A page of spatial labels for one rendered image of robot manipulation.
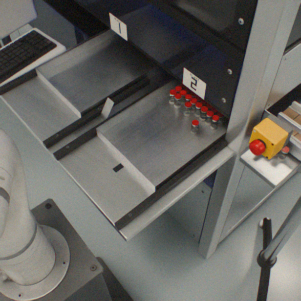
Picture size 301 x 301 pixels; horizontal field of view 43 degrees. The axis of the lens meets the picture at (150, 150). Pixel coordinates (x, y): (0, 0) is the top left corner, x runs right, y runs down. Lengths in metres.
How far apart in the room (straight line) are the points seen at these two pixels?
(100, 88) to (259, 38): 0.60
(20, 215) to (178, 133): 0.55
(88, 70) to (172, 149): 0.43
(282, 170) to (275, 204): 0.98
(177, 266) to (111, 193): 0.91
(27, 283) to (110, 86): 0.66
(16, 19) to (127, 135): 0.77
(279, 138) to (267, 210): 1.11
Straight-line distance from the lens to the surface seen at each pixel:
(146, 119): 1.17
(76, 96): 1.26
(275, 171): 1.11
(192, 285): 1.85
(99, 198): 1.03
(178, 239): 1.92
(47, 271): 0.97
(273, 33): 0.82
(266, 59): 0.86
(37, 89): 1.32
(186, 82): 1.10
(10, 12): 1.66
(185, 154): 1.09
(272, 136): 0.98
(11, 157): 0.70
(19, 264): 0.86
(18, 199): 0.77
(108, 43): 1.44
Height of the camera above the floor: 1.78
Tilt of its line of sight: 55 degrees down
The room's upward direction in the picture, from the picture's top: 1 degrees counter-clockwise
